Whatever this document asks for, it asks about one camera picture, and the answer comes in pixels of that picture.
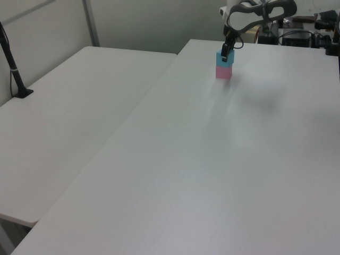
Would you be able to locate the small black box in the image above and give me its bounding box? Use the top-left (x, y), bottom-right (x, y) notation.
top-left (257, 34), bottom-right (278, 45)

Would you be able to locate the white side table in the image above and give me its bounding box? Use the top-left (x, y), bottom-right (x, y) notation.
top-left (0, 46), bottom-right (178, 224)

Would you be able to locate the beige tape roll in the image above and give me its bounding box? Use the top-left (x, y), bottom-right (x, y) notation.
top-left (243, 25), bottom-right (262, 44)

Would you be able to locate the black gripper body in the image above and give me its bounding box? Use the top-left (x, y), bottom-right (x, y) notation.
top-left (224, 25), bottom-right (238, 46)

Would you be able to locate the dark equipment on shelf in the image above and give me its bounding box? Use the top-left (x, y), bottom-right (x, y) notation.
top-left (314, 10), bottom-right (340, 30)

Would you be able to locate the black electronics box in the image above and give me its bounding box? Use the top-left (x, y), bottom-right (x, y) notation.
top-left (280, 30), bottom-right (312, 47)

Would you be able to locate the grey metal frame post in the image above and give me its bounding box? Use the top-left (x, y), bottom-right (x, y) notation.
top-left (81, 0), bottom-right (100, 47)

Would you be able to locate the black clamp block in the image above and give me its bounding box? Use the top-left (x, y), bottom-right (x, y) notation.
top-left (325, 42), bottom-right (340, 57)

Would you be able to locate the pink cube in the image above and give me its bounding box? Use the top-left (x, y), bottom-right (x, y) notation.
top-left (215, 65), bottom-right (233, 80)

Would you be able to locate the blue cube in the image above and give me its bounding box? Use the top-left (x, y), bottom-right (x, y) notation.
top-left (215, 49), bottom-right (235, 67)

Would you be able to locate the black camera stand pole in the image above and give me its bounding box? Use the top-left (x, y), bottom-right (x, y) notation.
top-left (0, 21), bottom-right (35, 99)

